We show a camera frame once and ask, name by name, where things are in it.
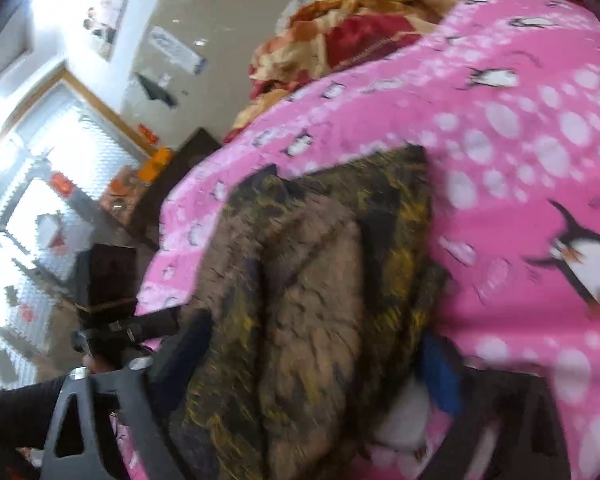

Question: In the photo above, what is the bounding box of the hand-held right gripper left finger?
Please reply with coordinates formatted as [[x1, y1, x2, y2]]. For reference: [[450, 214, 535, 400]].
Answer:
[[42, 309, 214, 480]]

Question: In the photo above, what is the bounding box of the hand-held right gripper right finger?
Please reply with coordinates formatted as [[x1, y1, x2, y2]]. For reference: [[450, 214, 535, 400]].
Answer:
[[420, 334, 566, 480]]

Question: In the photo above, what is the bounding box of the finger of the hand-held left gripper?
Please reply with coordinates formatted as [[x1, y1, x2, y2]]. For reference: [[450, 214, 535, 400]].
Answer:
[[130, 310, 181, 346]]

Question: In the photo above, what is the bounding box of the olive brown patterned garment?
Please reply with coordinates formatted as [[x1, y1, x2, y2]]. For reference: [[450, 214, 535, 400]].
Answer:
[[172, 145, 448, 480]]

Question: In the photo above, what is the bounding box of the person's left forearm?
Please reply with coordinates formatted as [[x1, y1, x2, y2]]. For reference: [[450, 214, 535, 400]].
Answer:
[[0, 374, 88, 466]]

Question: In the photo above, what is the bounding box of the patterned box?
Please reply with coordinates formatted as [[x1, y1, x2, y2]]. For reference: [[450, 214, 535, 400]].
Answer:
[[100, 165, 148, 223]]

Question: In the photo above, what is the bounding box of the orange box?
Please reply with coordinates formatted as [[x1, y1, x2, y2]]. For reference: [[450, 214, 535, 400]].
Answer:
[[137, 147, 174, 181]]

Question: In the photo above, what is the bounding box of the dark wooden cabinet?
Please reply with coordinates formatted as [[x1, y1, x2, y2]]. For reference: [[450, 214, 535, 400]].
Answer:
[[130, 127, 223, 251]]

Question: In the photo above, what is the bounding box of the black flat object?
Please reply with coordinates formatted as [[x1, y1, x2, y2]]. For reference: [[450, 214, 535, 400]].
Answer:
[[134, 72, 179, 109]]

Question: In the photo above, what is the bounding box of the pink penguin print blanket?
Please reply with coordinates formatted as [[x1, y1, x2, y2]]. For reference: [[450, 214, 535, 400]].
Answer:
[[112, 0, 600, 480]]

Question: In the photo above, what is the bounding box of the white paper notice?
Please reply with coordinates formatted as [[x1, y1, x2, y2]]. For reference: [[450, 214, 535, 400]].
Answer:
[[147, 25, 209, 74]]

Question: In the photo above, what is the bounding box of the orange red floral blanket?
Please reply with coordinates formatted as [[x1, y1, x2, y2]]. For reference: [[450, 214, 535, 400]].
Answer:
[[225, 0, 461, 143]]

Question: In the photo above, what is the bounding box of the wall poster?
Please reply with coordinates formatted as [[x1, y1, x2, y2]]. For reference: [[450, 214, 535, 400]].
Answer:
[[82, 0, 129, 62]]

